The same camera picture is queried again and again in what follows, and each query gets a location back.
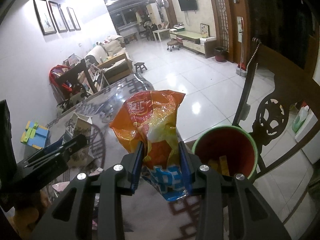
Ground green bin with red inside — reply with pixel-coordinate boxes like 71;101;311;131
191;126;258;183

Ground carved wooden chair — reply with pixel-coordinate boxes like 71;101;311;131
231;37;320;180

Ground bead string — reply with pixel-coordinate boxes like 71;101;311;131
246;37;261;81

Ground wall television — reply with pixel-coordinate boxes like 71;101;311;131
177;0;198;12

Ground green detergent bottle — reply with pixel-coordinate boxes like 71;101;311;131
291;105;310;133

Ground yellow wrapper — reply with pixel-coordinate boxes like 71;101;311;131
209;156;231;177

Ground small wooden stool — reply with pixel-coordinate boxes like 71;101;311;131
134;62;148;73

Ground wooden lattice screen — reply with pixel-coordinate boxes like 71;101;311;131
207;0;231;53

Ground standing air conditioner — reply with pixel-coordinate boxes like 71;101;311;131
147;4;160;28

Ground colourful toy box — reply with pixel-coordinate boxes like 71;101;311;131
20;121;49;150

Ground brown paper box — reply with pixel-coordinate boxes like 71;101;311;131
62;112;95;163

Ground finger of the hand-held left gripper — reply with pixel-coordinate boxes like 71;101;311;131
23;153;70;172
26;134;88;164

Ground broom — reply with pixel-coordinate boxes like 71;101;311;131
236;17;248;77

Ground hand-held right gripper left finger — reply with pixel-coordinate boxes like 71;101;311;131
32;142;145;240

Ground dark waste bin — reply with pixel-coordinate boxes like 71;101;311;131
214;47;227;62

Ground orange snack bag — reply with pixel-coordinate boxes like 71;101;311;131
109;89;192;202

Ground dark wooden chair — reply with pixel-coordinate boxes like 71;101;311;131
54;59;99;98

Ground round rolling stool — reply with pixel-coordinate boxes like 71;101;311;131
166;40;181;52

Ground floral cushion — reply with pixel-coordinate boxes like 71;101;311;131
56;92;91;114

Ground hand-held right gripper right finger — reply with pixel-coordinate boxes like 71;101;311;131
179;142;292;240

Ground large framed picture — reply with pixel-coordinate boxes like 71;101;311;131
33;0;57;35

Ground television cabinet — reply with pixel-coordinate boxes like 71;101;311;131
170;30;217;59

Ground person's left hand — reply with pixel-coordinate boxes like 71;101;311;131
12;190;53;230

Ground white side table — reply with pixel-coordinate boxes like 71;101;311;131
153;29;173;43

